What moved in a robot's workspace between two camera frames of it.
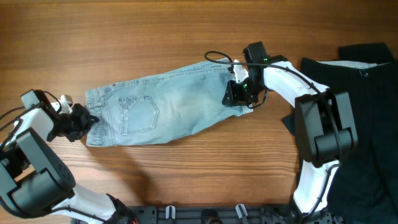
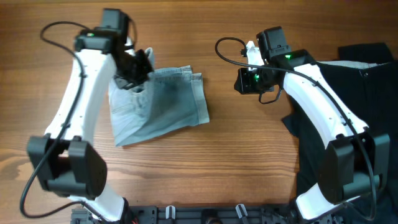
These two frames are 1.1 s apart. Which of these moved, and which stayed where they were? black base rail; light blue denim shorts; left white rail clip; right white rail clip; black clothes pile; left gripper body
Moved: light blue denim shorts; left gripper body
Stayed: black base rail; left white rail clip; right white rail clip; black clothes pile
